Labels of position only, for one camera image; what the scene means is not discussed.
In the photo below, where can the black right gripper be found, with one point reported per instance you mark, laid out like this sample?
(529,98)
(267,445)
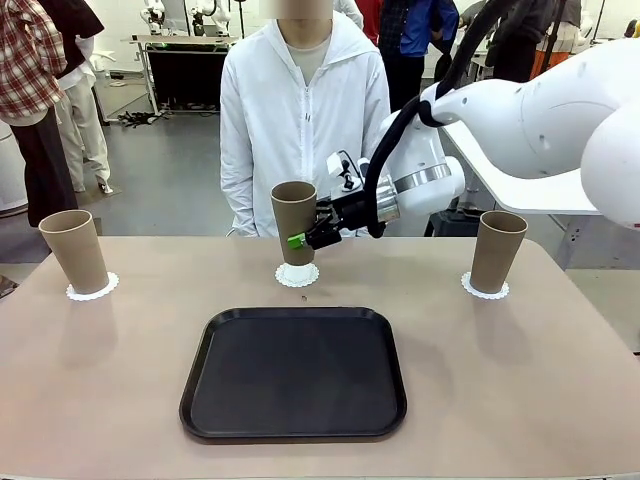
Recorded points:
(352,212)

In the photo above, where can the tall tan cup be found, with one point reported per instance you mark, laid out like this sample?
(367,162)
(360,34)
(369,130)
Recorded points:
(497,255)
(295,215)
(77,255)

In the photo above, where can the white scalloped paper coaster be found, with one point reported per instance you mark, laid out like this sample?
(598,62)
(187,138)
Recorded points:
(297,277)
(470,291)
(112,287)

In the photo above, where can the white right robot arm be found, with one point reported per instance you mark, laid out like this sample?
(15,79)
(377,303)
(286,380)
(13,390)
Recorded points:
(550,115)

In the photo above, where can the person's right forearm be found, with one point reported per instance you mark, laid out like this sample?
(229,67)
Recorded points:
(240,195)

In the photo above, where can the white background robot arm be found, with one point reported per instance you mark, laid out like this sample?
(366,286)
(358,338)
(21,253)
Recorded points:
(215,12)
(152,10)

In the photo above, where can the person in white jacket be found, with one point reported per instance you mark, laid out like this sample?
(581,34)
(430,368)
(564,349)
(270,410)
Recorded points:
(280,110)

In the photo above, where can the black table base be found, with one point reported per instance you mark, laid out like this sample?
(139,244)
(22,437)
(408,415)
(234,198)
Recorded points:
(452,222)

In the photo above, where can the black plastic serving tray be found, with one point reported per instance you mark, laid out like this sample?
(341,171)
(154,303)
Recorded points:
(295,380)

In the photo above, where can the white side table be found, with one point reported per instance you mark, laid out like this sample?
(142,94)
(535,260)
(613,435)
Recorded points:
(525,195)

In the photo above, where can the workbench with black panel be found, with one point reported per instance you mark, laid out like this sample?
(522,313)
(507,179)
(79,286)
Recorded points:
(185,75)

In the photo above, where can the person in red top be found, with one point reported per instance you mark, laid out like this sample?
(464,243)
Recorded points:
(372,20)

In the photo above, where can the person in blue jacket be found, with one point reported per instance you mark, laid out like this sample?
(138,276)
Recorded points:
(415,30)

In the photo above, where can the person in white trousers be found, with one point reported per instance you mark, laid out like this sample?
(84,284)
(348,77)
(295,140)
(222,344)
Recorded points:
(85,125)

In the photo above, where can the person in dark grey top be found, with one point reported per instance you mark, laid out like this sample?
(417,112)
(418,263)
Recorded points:
(520,45)

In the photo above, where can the person in orange trousers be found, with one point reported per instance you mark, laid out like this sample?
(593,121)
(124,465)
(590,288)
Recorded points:
(550,57)

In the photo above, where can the person in plaid shirt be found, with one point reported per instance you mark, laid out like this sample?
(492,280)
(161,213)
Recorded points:
(30,75)

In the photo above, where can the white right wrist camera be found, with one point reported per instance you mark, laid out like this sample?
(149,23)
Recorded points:
(334,165)

